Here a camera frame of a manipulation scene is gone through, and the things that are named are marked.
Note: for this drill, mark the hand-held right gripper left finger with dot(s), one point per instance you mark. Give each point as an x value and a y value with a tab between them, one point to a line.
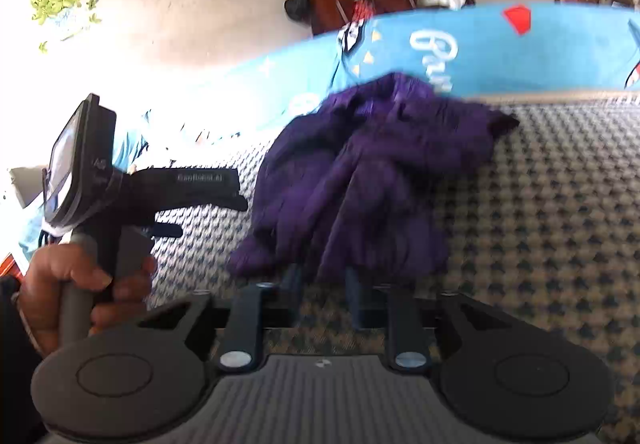
292	281

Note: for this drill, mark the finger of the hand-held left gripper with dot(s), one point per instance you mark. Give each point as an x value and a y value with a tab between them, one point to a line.
232	203
167	231

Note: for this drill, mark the person's left hand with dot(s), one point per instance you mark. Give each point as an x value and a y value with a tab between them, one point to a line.
47	274

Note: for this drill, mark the blue printed sofa cover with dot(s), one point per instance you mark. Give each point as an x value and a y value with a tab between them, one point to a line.
525	54

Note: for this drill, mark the houndstooth sofa seat cover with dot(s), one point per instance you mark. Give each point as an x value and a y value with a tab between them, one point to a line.
550	224

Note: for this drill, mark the purple patterned garment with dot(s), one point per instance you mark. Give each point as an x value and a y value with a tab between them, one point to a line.
360	174

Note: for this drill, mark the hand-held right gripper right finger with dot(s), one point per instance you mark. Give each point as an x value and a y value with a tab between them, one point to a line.
356	291

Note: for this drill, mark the red floral cloth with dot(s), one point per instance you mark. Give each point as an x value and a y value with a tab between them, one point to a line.
357	9

